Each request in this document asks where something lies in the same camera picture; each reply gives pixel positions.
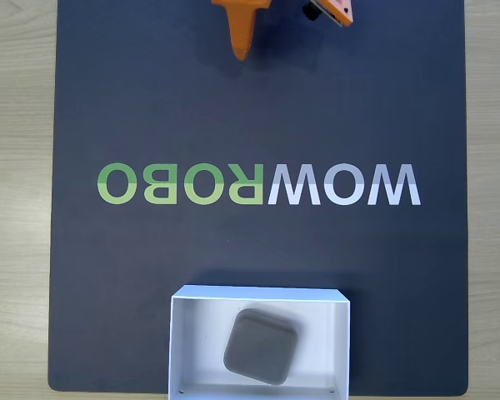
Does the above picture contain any grey square usb device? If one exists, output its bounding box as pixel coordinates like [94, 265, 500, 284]
[222, 307, 299, 387]

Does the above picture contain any dark mat with WOWROBO print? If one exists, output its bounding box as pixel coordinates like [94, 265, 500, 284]
[47, 0, 470, 395]

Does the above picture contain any white open cardboard box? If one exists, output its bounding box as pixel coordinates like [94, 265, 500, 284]
[167, 284, 352, 400]

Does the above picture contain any orange mounted camera module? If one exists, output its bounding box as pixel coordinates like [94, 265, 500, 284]
[302, 0, 354, 29]

